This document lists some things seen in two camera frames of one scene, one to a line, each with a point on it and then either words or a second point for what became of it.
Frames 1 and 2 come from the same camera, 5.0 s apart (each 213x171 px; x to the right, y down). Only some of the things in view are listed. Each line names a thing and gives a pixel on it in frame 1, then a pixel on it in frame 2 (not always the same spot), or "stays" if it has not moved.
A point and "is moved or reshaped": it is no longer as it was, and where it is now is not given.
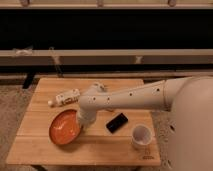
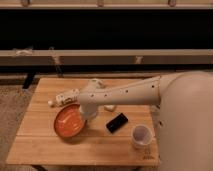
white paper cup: [141, 136] stays
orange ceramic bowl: [64, 126] is moved or reshaped
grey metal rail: [158, 57] stays
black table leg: [28, 80] stays
